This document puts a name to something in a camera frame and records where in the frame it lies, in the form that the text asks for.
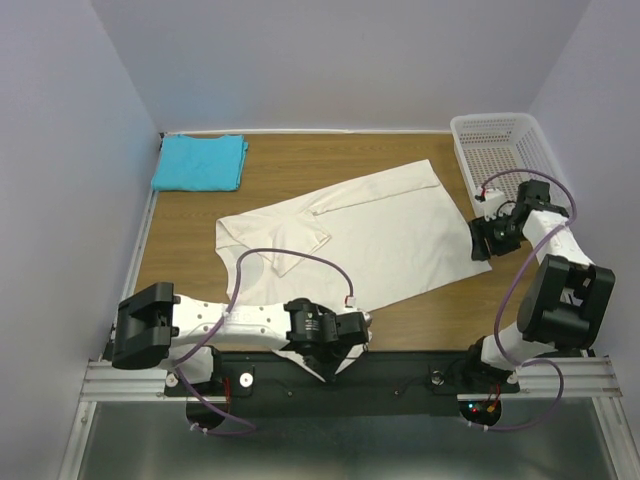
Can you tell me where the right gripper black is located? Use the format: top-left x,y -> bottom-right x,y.
467,209 -> 526,260

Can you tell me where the white plastic basket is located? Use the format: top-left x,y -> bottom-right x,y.
450,112 -> 568,217

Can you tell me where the white t shirt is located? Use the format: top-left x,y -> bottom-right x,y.
215,158 -> 494,384

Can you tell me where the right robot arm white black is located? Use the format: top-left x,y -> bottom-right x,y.
460,180 -> 616,390

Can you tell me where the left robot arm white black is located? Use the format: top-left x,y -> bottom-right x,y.
111,282 -> 371,394

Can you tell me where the folded blue t shirt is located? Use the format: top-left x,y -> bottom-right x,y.
151,134 -> 248,192

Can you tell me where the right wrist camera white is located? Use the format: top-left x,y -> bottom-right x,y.
473,188 -> 507,220

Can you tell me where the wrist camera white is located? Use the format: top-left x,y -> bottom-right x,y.
473,188 -> 507,220
344,295 -> 373,328

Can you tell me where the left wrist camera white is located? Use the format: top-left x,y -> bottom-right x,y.
344,295 -> 373,328

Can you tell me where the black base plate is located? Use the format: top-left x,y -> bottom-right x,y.
194,351 -> 519,418

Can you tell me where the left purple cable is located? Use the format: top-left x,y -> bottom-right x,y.
172,248 -> 357,437

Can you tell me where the purple cable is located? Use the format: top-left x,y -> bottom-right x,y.
172,248 -> 357,437
477,168 -> 580,432

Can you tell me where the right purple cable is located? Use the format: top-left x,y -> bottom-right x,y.
477,168 -> 580,432

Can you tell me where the aluminium frame rail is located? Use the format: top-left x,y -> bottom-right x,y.
79,134 -> 624,401

